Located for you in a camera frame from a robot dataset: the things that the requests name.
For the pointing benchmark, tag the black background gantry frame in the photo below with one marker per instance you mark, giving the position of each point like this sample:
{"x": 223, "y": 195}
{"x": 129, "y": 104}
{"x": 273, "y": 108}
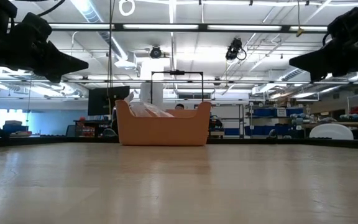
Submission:
{"x": 177, "y": 72}

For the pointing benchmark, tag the clear plastic zip bag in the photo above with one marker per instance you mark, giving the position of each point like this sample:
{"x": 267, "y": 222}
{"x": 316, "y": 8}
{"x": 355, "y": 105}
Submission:
{"x": 157, "y": 110}

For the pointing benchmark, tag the black overhead frame beam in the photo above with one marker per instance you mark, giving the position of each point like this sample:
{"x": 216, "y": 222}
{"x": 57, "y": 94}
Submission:
{"x": 204, "y": 29}

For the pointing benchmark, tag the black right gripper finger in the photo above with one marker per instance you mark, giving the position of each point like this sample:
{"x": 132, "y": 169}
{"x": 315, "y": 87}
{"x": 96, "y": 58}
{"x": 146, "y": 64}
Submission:
{"x": 320, "y": 74}
{"x": 312, "y": 62}

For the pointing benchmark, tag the person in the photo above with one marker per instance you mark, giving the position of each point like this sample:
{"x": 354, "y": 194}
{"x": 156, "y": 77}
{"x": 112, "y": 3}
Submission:
{"x": 179, "y": 106}

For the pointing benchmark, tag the orange plastic bin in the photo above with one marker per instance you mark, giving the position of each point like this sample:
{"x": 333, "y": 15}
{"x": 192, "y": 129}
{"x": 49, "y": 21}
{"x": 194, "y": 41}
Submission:
{"x": 163, "y": 130}

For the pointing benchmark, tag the white column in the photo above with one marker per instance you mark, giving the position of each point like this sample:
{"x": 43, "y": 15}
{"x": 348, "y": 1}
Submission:
{"x": 157, "y": 90}

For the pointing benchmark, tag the black overhead camera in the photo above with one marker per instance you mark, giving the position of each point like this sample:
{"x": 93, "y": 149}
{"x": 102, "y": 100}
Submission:
{"x": 155, "y": 53}

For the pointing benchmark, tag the metal shelf rack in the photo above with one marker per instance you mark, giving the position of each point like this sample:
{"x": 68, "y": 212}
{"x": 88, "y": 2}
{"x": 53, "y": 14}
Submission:
{"x": 250, "y": 121}

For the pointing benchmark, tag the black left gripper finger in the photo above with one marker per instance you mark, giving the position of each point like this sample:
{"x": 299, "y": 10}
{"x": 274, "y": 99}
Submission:
{"x": 53, "y": 76}
{"x": 67, "y": 63}

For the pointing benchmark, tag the blue storage bin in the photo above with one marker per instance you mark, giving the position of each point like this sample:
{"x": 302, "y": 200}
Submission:
{"x": 263, "y": 112}
{"x": 294, "y": 112}

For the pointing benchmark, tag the black monitor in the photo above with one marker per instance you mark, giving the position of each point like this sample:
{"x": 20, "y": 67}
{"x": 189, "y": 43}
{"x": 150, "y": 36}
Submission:
{"x": 99, "y": 101}

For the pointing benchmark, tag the white plastic container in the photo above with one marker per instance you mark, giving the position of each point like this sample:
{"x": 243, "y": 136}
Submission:
{"x": 331, "y": 132}

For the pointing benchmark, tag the blue background box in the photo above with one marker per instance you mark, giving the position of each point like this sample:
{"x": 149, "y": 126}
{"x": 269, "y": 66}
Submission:
{"x": 14, "y": 127}

